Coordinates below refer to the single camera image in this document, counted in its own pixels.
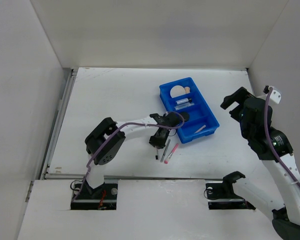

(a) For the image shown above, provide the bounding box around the clear plastic bottle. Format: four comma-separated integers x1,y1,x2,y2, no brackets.
174,102,194,111

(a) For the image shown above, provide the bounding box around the blue compartment tray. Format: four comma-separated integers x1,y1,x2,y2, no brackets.
159,77,220,144

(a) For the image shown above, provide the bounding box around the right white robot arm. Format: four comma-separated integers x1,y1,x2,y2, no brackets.
220,85,300,240

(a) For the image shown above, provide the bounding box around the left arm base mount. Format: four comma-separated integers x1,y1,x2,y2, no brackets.
70,179,119,211

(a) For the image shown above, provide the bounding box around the pink handle makeup brush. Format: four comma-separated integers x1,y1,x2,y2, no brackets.
163,143,179,164

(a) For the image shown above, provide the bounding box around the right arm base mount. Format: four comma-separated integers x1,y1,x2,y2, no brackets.
204,181,256,210

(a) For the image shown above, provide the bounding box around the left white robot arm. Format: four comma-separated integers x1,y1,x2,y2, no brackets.
82,111,190,199

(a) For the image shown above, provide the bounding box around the beige makeup sponge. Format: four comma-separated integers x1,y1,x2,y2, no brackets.
184,86,191,94

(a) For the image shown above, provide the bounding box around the left metal rail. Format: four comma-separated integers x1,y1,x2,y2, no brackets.
36,67,79,180

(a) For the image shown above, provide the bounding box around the grey handle makeup brush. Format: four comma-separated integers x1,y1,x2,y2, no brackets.
160,139,171,163

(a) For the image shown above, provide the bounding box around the clear vial black cap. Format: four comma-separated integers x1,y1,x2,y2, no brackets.
175,98,192,105

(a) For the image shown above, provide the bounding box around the pink lip pencil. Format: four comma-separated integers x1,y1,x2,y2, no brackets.
194,125,206,134

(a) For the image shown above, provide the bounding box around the cream round powder puff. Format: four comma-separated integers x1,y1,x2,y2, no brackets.
170,85,186,98

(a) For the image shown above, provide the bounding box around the black round compact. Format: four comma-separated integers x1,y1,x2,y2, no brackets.
180,112,190,123

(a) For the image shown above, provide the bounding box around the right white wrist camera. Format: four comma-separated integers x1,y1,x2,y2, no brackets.
261,85,282,105

